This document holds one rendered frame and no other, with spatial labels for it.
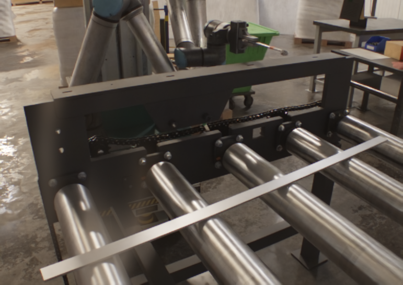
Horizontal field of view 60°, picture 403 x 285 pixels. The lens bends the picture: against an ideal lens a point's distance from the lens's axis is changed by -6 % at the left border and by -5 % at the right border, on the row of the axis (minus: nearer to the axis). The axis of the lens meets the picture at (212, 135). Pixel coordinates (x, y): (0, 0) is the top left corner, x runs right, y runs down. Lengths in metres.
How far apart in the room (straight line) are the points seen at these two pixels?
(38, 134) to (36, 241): 1.39
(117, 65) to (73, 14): 2.50
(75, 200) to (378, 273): 0.80
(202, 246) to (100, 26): 1.00
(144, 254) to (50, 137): 0.44
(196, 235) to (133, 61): 1.37
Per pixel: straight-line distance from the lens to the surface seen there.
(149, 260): 1.05
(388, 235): 2.56
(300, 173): 1.17
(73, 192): 1.12
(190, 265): 1.65
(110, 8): 1.53
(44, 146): 1.17
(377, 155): 1.58
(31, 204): 2.81
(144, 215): 2.17
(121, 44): 2.10
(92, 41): 1.60
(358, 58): 3.69
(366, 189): 1.26
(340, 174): 1.31
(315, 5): 7.95
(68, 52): 4.69
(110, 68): 2.12
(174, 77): 1.22
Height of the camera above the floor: 1.51
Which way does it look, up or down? 26 degrees down
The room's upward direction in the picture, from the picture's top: 1 degrees clockwise
